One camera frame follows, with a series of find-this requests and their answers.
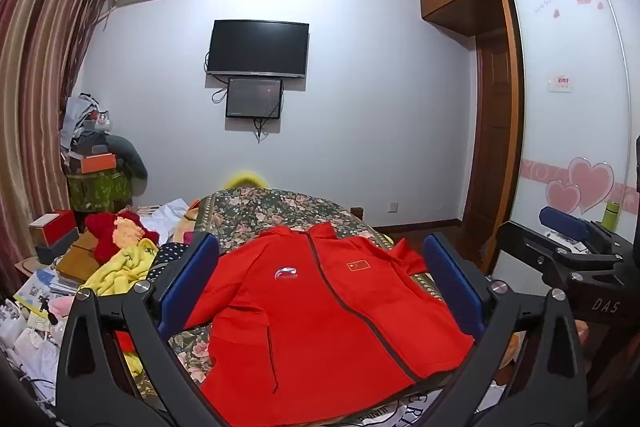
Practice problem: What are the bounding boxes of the striped brown curtain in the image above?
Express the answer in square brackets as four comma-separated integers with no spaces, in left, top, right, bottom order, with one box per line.
[0,0,118,293]

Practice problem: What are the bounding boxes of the small black wall monitor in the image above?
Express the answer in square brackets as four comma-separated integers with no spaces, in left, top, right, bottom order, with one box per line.
[225,77,285,120]

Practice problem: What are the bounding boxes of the green patterned cloth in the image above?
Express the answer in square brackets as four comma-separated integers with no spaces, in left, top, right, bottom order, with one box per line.
[66,171,133,214]

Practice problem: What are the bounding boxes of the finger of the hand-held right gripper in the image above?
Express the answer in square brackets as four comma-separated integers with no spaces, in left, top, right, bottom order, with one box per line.
[492,221,623,290]
[538,206,613,253]

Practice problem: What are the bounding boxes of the brown wooden door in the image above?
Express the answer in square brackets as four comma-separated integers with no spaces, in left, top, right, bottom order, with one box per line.
[462,29,516,235]

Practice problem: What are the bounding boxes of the red storage box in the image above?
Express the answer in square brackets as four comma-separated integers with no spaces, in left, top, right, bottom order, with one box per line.
[29,209,78,248]

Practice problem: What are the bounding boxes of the brown bag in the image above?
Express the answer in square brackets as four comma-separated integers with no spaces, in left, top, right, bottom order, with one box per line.
[55,232,101,284]

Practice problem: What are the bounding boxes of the floral bedspread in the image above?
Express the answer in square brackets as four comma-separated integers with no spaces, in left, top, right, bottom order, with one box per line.
[135,187,451,413]

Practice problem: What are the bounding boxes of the orange box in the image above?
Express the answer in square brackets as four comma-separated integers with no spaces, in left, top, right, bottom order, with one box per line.
[80,152,119,174]

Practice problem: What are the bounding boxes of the red zip jacket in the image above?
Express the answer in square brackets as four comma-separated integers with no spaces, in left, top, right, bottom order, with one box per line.
[172,223,476,426]

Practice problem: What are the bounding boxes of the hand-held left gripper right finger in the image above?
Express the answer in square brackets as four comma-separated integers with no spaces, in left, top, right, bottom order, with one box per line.
[422,232,589,427]

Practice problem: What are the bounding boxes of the yellow fleece cloth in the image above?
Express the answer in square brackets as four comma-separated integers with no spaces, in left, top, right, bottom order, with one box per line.
[80,239,161,378]

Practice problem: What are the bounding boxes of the dark polka-dot cloth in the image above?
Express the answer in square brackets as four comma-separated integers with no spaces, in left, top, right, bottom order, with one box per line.
[146,241,191,283]

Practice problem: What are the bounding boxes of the white plastic bags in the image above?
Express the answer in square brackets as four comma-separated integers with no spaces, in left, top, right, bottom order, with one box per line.
[0,299,63,403]

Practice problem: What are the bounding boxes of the red plush cloth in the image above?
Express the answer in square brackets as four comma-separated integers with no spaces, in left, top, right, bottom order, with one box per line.
[84,209,161,265]

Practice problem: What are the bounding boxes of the yellow fluffy item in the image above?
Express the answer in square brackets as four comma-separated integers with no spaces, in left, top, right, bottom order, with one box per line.
[222,169,273,192]

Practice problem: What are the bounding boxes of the white heart-print sliding door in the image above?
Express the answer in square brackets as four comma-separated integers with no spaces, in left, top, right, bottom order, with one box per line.
[492,0,640,278]

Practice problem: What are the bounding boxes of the white printed cloth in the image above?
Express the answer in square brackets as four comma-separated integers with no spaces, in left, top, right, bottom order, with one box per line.
[345,384,451,427]

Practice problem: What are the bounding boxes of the grey clothes pile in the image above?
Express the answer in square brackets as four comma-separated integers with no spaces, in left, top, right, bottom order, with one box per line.
[59,93,149,180]

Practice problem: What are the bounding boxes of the green bottle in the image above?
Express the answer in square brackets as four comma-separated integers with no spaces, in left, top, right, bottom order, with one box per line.
[601,201,621,232]

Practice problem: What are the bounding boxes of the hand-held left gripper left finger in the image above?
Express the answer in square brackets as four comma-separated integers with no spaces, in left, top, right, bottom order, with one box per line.
[54,232,223,427]

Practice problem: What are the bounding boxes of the black wall television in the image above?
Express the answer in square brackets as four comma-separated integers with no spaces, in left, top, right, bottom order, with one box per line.
[206,20,310,80]

